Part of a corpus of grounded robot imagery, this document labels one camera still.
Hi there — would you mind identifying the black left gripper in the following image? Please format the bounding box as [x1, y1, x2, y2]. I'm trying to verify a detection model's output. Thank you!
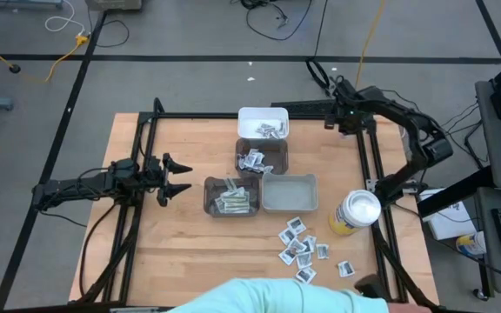
[139, 152, 193, 208]

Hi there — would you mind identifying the smoky transparent plastic bin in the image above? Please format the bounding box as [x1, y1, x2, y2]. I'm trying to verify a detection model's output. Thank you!
[203, 176, 261, 217]
[235, 137, 290, 176]

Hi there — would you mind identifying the disinfecting wipes canister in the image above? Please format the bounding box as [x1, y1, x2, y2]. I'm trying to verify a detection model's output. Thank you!
[328, 189, 382, 236]

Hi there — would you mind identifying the white plastic bin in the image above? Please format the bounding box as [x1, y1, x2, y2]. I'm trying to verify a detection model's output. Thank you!
[237, 106, 290, 140]

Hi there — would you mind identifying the light grey plastic bin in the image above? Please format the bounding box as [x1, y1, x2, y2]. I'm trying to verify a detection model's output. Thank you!
[261, 171, 319, 213]

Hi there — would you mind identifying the black support beam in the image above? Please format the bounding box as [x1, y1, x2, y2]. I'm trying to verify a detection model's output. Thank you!
[416, 165, 495, 219]

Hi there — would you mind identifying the silver aluminium bar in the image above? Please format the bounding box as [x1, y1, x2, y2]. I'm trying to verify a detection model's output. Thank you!
[110, 306, 164, 313]

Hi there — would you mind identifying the person's hand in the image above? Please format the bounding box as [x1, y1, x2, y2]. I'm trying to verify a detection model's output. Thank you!
[387, 302, 432, 313]

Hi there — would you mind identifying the cart caster wheel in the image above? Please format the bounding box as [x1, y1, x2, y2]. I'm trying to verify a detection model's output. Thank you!
[471, 286, 491, 302]

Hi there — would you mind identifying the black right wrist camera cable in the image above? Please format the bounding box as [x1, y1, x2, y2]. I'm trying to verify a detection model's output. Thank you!
[331, 76, 358, 99]

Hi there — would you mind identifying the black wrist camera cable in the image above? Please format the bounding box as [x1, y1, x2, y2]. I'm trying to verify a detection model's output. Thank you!
[75, 166, 124, 192]
[331, 76, 358, 99]

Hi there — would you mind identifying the coiled black cable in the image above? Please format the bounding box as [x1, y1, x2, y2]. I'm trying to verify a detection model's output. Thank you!
[304, 57, 332, 97]

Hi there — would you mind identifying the yellow hanging cable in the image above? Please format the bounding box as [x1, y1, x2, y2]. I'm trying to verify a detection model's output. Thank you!
[352, 0, 387, 90]

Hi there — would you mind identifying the black left wrist camera cable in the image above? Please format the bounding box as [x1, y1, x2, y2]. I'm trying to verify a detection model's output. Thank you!
[75, 166, 124, 192]

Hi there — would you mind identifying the black hanging cable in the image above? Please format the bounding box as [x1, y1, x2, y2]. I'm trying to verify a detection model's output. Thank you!
[313, 0, 329, 60]

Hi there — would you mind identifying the tangled black floor cable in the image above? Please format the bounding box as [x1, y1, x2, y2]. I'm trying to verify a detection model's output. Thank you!
[240, 0, 321, 43]

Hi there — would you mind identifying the black arm base cable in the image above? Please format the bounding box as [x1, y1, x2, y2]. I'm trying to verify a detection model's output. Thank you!
[78, 202, 120, 299]

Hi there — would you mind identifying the black cable bundle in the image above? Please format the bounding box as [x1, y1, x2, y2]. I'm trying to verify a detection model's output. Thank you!
[380, 86, 484, 169]

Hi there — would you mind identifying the thin black floor cable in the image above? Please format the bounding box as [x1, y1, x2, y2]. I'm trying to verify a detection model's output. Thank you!
[88, 19, 130, 49]

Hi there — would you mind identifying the yellow floor extension cable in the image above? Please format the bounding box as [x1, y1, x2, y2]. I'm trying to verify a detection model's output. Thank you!
[0, 32, 90, 84]

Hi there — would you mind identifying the white floor cable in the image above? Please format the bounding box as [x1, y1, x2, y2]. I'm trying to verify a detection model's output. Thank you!
[43, 0, 87, 37]

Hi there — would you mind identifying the grey metal rail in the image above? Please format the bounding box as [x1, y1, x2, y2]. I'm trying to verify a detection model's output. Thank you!
[0, 0, 64, 10]

